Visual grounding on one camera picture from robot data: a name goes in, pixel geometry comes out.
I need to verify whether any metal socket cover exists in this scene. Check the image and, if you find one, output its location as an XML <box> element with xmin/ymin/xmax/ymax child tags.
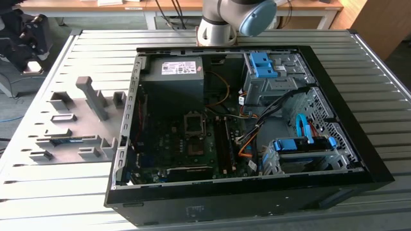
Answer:
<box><xmin>182</xmin><ymin>111</ymin><xmax>206</xmax><ymax>138</ymax></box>

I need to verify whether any CPU socket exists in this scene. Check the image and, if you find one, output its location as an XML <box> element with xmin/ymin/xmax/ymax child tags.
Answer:
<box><xmin>185</xmin><ymin>141</ymin><xmax>205</xmax><ymax>156</ymax></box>

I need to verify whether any wooden desk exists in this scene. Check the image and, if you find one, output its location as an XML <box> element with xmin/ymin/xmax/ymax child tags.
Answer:
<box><xmin>16</xmin><ymin>0</ymin><xmax>344</xmax><ymax>31</ymax></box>

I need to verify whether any grey parts rack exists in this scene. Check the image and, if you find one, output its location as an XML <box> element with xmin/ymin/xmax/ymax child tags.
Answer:
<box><xmin>26</xmin><ymin>76</ymin><xmax>128</xmax><ymax>166</ymax></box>

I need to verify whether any RAM stick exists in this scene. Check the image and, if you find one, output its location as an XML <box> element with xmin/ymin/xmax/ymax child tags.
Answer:
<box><xmin>36</xmin><ymin>137</ymin><xmax>96</xmax><ymax>143</ymax></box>

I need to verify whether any grey power supply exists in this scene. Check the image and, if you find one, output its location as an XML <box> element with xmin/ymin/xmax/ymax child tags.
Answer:
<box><xmin>138</xmin><ymin>55</ymin><xmax>205</xmax><ymax>107</ymax></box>

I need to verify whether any green motherboard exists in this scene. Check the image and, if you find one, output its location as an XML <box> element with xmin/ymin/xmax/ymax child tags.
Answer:
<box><xmin>128</xmin><ymin>105</ymin><xmax>257</xmax><ymax>185</ymax></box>

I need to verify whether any black graphics card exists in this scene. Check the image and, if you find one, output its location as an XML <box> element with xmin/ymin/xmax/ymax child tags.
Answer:
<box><xmin>164</xmin><ymin>164</ymin><xmax>214</xmax><ymax>182</ymax></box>

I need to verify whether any grey drive cage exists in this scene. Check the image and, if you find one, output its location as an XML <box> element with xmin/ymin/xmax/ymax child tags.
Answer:
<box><xmin>241</xmin><ymin>51</ymin><xmax>317</xmax><ymax>107</ymax></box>

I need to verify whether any black PC case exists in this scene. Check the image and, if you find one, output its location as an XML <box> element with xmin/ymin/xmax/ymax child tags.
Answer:
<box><xmin>104</xmin><ymin>45</ymin><xmax>395</xmax><ymax>227</ymax></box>

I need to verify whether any blue disk carrier with disk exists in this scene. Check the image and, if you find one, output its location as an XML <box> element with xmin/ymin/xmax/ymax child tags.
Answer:
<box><xmin>272</xmin><ymin>136</ymin><xmax>336</xmax><ymax>155</ymax></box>

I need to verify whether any grey disk bay cage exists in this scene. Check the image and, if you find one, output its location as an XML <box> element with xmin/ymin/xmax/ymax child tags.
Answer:
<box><xmin>259</xmin><ymin>138</ymin><xmax>359</xmax><ymax>176</ymax></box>

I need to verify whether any wooden cabinet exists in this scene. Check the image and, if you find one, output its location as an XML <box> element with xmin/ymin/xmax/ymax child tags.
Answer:
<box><xmin>329</xmin><ymin>0</ymin><xmax>411</xmax><ymax>62</ymax></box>

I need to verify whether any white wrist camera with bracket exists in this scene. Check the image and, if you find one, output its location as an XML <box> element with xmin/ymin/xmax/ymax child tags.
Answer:
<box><xmin>22</xmin><ymin>13</ymin><xmax>53</xmax><ymax>61</ymax></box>

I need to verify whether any blue floor cable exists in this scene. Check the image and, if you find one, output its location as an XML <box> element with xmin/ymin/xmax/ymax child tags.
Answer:
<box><xmin>0</xmin><ymin>115</ymin><xmax>25</xmax><ymax>124</ymax></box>

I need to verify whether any red yellow black wire bundle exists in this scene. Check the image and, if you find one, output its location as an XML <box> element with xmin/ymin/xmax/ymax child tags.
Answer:
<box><xmin>238</xmin><ymin>88</ymin><xmax>259</xmax><ymax>120</ymax></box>

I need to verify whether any white grey wire bundle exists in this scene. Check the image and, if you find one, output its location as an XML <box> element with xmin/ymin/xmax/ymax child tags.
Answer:
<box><xmin>222</xmin><ymin>113</ymin><xmax>257</xmax><ymax>120</ymax></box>

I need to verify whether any orange data cable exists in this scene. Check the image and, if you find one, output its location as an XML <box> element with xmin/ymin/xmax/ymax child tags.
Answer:
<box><xmin>238</xmin><ymin>133</ymin><xmax>257</xmax><ymax>158</ymax></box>

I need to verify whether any black cable bundle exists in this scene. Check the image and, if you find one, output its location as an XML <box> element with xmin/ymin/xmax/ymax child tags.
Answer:
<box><xmin>253</xmin><ymin>86</ymin><xmax>313</xmax><ymax>128</ymax></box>

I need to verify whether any blue data cable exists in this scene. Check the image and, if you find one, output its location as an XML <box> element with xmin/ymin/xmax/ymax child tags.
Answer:
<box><xmin>293</xmin><ymin>112</ymin><xmax>315</xmax><ymax>145</ymax></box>

